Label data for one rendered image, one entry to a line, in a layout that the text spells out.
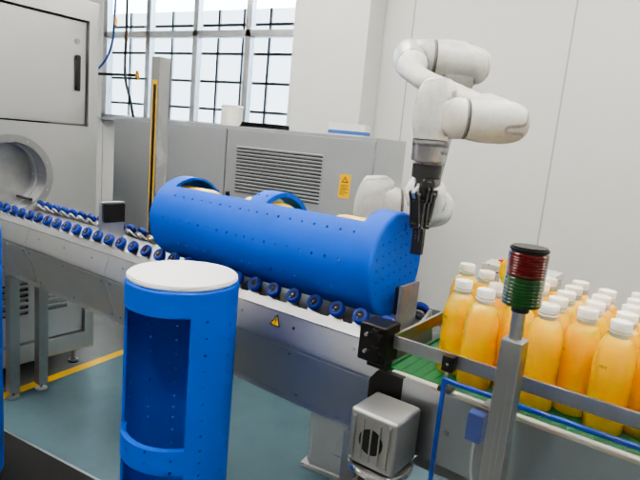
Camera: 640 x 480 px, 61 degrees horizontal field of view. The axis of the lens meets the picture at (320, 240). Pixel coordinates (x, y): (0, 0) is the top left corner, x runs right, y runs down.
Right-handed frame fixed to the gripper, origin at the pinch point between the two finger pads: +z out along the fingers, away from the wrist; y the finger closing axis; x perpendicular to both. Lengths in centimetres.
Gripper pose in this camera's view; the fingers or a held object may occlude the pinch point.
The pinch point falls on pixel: (417, 241)
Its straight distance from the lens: 145.7
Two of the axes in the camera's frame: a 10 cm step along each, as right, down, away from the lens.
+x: -8.0, -1.8, 5.7
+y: 5.9, -0.9, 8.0
